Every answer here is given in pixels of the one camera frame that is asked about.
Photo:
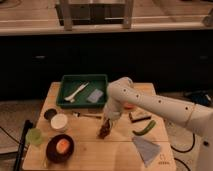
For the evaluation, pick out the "grey folded cloth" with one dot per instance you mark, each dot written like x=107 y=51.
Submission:
x=147 y=149

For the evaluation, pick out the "dark teal object on floor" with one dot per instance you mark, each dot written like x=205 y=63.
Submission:
x=199 y=97

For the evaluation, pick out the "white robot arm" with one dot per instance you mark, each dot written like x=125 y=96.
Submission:
x=194 y=117

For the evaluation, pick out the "grey sponge in tray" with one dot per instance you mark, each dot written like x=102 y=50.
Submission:
x=95 y=96

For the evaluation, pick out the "orange object behind arm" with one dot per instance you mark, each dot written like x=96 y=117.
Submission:
x=129 y=106

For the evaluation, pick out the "small dark round container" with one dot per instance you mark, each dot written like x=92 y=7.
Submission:
x=49 y=114

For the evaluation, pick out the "dark brown bowl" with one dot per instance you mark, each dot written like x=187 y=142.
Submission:
x=51 y=152

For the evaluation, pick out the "black bar at table edge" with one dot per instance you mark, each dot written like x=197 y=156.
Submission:
x=27 y=125

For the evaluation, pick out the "small brush with wooden handle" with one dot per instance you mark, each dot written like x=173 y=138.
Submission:
x=78 y=114

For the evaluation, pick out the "wooden frame structure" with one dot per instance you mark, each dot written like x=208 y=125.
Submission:
x=104 y=13

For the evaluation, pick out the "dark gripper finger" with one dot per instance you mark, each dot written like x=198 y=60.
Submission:
x=107 y=123

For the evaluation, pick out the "dark grape bunch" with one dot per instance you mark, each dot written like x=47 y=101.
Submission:
x=103 y=132

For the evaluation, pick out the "green plastic tray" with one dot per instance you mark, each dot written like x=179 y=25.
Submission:
x=70 y=83

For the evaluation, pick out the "orange fruit in bowl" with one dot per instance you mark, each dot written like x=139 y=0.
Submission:
x=62 y=146

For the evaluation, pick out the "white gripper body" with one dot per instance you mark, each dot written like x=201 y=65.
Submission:
x=112 y=111

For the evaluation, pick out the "green cup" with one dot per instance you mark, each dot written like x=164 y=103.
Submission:
x=34 y=137

